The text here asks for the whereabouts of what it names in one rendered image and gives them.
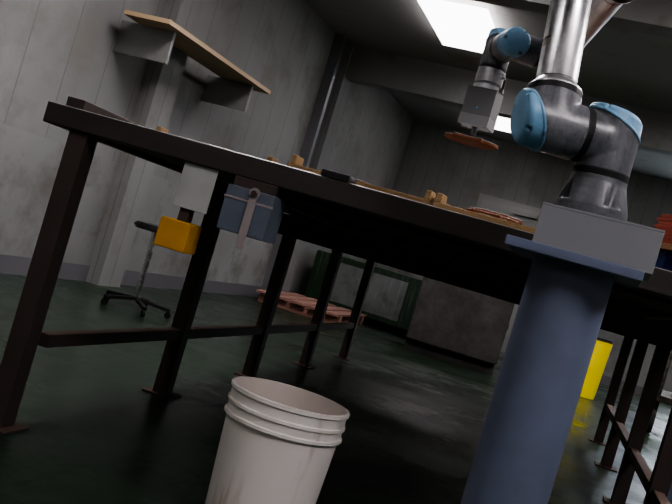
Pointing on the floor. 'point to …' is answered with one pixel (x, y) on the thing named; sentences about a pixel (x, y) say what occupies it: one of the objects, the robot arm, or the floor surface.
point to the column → (542, 373)
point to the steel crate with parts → (458, 326)
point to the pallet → (310, 307)
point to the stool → (140, 277)
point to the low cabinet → (383, 314)
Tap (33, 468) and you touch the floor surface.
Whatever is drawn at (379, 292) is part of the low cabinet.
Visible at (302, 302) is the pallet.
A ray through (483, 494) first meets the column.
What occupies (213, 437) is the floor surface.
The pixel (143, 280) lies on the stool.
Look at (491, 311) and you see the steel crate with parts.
